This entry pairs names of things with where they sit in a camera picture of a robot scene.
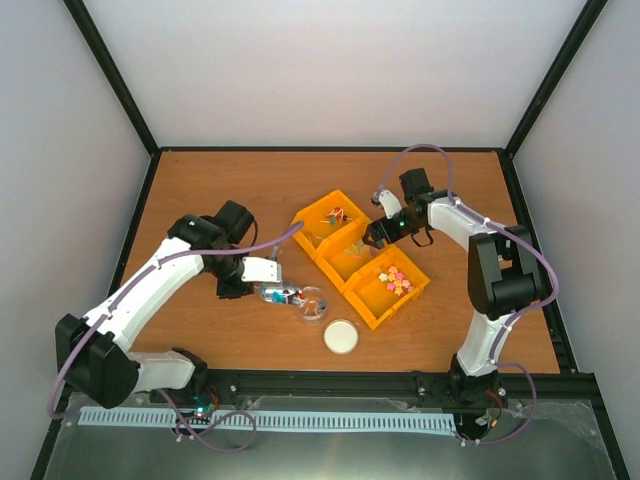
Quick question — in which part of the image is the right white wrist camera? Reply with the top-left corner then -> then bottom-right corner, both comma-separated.
371,189 -> 402,219

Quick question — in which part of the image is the clear glass bowl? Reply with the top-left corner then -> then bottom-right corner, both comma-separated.
297,286 -> 328,326

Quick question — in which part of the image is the black front rail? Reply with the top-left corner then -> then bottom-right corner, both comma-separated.
166,368 -> 600,411

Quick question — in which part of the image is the silver metal scoop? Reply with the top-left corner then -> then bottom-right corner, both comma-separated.
254,281 -> 304,306

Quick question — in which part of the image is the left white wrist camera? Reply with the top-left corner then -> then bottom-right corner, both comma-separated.
241,256 -> 282,283

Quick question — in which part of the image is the orange three-compartment bin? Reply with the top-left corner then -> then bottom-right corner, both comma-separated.
294,190 -> 430,330

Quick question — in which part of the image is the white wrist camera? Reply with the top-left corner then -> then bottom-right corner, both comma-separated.
241,256 -> 282,283
371,189 -> 402,219

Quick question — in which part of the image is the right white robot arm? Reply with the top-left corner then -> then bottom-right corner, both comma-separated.
363,168 -> 543,405

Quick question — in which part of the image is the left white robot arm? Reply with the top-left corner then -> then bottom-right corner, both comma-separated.
52,201 -> 256,408

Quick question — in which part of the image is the light blue cable duct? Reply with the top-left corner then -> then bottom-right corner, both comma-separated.
77,406 -> 456,436

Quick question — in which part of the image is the white round lid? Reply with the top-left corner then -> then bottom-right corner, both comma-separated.
323,319 -> 359,355

